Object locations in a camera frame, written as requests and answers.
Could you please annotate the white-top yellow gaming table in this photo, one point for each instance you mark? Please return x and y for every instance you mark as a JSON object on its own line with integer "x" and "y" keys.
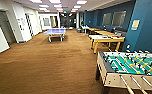
{"x": 103, "y": 38}

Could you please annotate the interior glass window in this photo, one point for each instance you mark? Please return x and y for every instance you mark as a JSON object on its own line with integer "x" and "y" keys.
{"x": 119, "y": 18}
{"x": 107, "y": 19}

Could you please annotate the blue ping pong table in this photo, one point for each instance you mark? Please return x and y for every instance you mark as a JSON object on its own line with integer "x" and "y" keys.
{"x": 55, "y": 32}

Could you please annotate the white ceiling light panel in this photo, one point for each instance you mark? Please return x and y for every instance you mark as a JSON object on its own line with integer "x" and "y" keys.
{"x": 54, "y": 1}
{"x": 81, "y": 2}
{"x": 36, "y": 1}

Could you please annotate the green foosball table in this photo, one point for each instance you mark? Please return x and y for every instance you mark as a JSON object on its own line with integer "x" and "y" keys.
{"x": 132, "y": 66}

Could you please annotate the white electrical wall outlet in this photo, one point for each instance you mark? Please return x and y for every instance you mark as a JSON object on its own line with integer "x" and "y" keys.
{"x": 128, "y": 46}

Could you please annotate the yellow framed wall poster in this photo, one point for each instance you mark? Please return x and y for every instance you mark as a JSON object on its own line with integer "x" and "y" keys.
{"x": 135, "y": 24}

